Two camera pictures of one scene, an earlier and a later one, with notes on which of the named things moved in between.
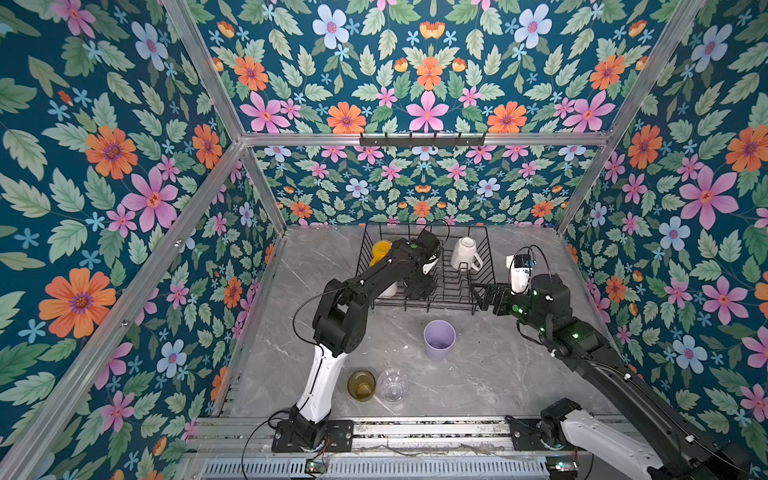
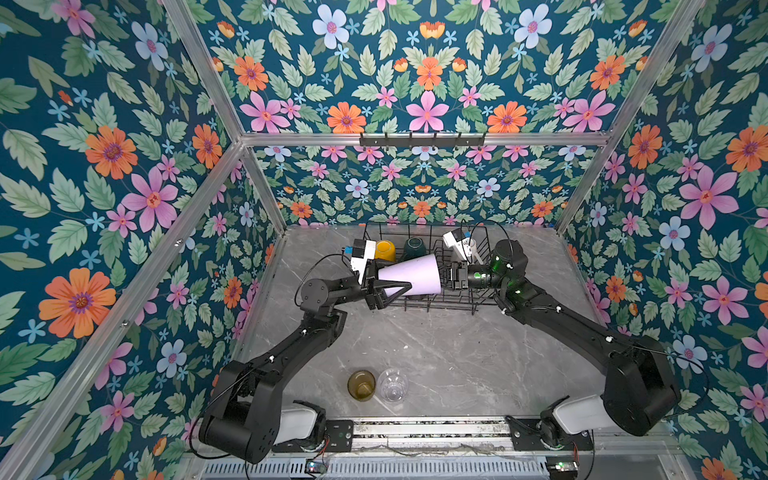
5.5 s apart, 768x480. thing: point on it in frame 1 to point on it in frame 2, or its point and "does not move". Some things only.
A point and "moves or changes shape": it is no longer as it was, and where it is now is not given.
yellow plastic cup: x=380 y=250 does not move
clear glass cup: x=393 y=385 does not move
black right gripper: x=504 y=294 to x=460 y=276
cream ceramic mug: x=464 y=256 does not move
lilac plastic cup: x=439 y=338 moves or changes shape
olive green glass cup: x=361 y=385 does not move
